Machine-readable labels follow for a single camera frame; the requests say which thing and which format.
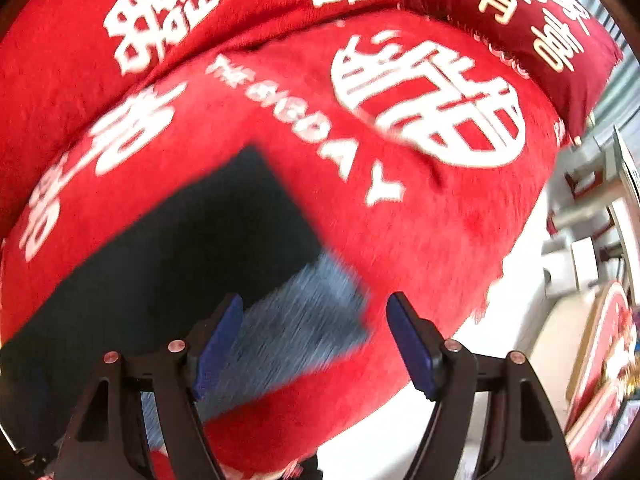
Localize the red plush pillow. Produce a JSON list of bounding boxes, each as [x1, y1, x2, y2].
[[1, 0, 400, 231]]

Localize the red framed decoration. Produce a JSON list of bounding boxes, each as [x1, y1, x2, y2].
[[565, 281, 631, 432]]

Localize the dark red embroidered pillow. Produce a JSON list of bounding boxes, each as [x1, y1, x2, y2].
[[404, 0, 623, 139]]

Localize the grey blue folded garment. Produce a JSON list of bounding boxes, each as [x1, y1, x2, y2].
[[145, 250, 369, 422]]

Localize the black pants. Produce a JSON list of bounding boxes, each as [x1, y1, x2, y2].
[[1, 147, 321, 453]]

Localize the white box on shelf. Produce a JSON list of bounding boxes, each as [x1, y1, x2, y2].
[[541, 237, 599, 298]]

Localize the red blanket white characters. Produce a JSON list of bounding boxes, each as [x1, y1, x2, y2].
[[3, 10, 564, 476]]

